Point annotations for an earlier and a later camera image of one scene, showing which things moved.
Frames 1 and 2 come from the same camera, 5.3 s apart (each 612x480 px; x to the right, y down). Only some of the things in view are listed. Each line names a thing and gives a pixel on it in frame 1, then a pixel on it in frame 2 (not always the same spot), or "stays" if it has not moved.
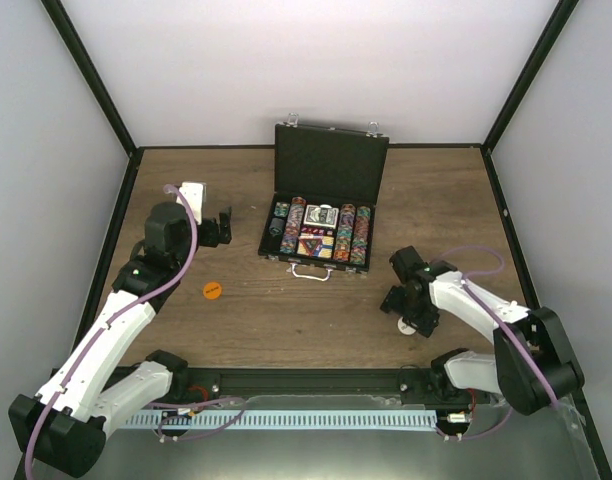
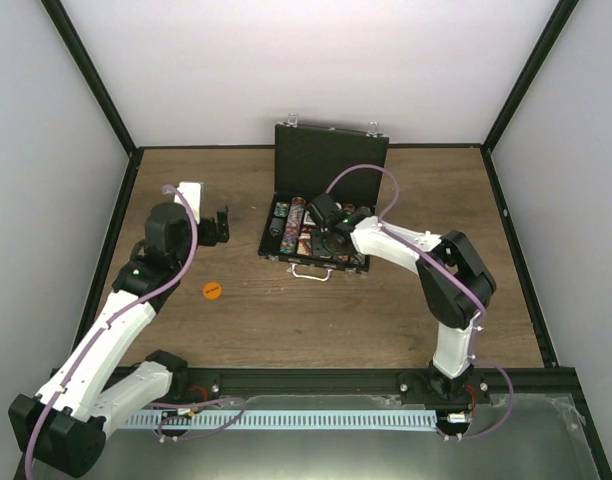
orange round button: (212, 290) stays
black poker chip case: (321, 215) stays
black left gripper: (225, 229) stays
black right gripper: (424, 325) to (318, 250)
